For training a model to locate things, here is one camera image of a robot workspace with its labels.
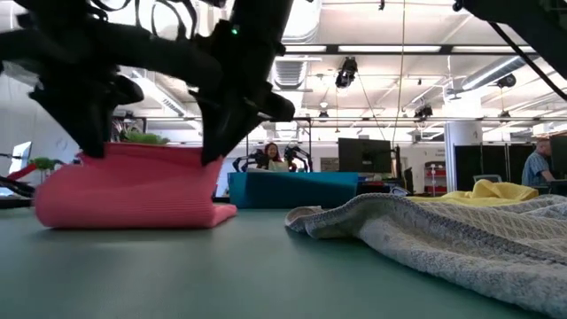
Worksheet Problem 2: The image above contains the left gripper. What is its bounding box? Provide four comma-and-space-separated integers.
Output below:
28, 74, 145, 159

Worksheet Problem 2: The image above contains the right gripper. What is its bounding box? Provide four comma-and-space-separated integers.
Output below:
190, 0, 297, 166

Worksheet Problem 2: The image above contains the pink microfiber towel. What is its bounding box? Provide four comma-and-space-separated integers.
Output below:
34, 141, 239, 230

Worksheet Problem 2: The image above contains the grey waffle-weave towel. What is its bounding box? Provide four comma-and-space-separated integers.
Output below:
285, 192, 567, 318

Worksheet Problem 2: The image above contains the yellow microfiber towel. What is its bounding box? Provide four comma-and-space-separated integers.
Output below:
407, 178, 540, 203

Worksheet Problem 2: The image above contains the person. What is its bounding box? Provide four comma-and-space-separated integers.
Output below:
262, 141, 290, 174
521, 138, 557, 187

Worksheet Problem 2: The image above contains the potted plant triangle-patterned pot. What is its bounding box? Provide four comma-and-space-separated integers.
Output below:
110, 117, 172, 146

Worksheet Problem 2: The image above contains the small green plant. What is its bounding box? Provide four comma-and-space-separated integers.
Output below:
28, 156, 56, 172

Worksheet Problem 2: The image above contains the white-framed monitor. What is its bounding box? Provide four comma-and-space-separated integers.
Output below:
8, 140, 34, 175

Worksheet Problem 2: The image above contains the red robot part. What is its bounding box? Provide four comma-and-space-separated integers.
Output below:
6, 162, 44, 183

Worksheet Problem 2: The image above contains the blue plastic bin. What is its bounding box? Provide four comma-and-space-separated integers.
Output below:
228, 171, 360, 210

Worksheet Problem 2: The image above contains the black overhead light bar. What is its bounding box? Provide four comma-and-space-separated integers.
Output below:
283, 43, 540, 56

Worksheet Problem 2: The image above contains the black monitor screen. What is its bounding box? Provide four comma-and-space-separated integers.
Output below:
338, 136, 393, 175

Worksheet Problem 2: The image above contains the red shelf rack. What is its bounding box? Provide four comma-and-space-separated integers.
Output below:
423, 160, 448, 195

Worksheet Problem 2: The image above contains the white building column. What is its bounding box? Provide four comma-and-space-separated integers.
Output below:
444, 86, 484, 192

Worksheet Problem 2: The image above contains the black room partition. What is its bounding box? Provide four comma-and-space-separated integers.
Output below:
454, 144, 528, 187

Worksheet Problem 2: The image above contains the black display panel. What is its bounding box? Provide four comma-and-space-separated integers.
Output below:
550, 135, 567, 181

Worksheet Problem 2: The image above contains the silver ceiling air duct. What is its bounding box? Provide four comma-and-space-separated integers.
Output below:
460, 55, 540, 92
283, 0, 323, 89

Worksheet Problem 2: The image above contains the thin hanging cable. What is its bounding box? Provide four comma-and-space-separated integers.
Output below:
391, 0, 407, 150

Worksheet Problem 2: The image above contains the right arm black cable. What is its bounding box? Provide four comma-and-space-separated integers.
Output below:
486, 20, 567, 102

